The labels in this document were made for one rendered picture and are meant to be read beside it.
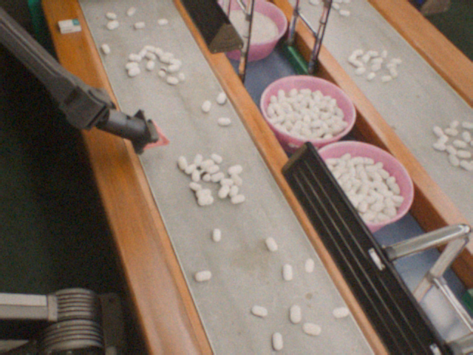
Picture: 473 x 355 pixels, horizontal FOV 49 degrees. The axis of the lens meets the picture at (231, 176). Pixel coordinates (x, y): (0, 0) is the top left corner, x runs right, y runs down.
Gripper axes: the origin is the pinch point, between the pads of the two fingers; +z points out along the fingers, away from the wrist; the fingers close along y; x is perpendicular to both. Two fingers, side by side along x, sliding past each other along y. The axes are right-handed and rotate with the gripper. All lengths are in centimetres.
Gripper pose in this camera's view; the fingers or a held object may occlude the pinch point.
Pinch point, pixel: (165, 142)
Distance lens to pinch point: 132.8
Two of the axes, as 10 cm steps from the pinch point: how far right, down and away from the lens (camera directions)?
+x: -6.6, 6.4, 3.9
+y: -3.7, -7.3, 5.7
